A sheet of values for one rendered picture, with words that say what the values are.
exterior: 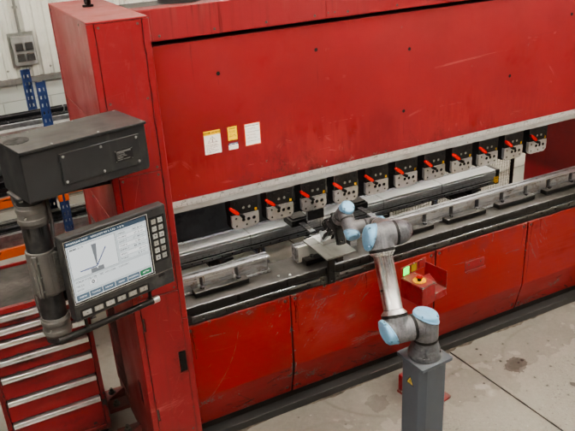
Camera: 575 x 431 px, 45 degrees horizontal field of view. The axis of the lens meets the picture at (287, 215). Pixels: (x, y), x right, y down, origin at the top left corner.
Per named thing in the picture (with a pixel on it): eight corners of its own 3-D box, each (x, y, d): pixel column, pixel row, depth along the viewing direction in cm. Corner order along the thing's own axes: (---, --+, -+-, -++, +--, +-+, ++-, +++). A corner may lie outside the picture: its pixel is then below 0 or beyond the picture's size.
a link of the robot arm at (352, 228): (369, 232, 339) (362, 213, 344) (347, 236, 337) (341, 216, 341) (364, 239, 346) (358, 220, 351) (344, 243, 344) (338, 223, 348)
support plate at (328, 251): (327, 261, 354) (327, 259, 354) (303, 241, 376) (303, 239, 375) (357, 251, 361) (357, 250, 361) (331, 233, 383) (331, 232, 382)
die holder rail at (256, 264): (182, 297, 351) (180, 280, 347) (179, 292, 356) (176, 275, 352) (270, 271, 371) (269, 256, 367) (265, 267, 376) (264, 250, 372)
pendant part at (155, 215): (77, 323, 265) (59, 240, 250) (63, 311, 273) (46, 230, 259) (175, 281, 291) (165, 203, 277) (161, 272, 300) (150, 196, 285)
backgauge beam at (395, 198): (175, 272, 375) (173, 255, 370) (167, 262, 386) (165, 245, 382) (499, 183, 466) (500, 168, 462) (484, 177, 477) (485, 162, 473)
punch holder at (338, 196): (334, 204, 373) (334, 176, 367) (327, 199, 380) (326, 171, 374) (358, 198, 379) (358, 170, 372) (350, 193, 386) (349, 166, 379)
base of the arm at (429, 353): (448, 357, 310) (449, 338, 306) (423, 368, 303) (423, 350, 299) (426, 340, 322) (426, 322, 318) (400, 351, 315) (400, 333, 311)
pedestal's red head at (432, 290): (422, 308, 369) (423, 279, 362) (400, 297, 381) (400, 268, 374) (446, 294, 380) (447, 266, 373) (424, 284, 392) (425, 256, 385)
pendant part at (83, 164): (62, 359, 268) (15, 153, 233) (36, 334, 285) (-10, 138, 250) (172, 309, 297) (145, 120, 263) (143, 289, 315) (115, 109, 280)
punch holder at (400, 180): (395, 189, 389) (395, 161, 382) (387, 184, 396) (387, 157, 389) (417, 183, 395) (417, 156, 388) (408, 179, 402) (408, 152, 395)
